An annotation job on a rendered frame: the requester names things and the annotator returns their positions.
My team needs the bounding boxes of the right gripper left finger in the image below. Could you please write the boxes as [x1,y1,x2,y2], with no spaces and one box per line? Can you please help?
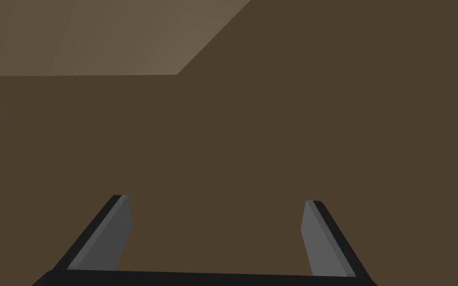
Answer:
[53,194,134,272]

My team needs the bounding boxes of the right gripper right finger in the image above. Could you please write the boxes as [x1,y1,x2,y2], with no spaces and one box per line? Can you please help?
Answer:
[300,200,370,278]

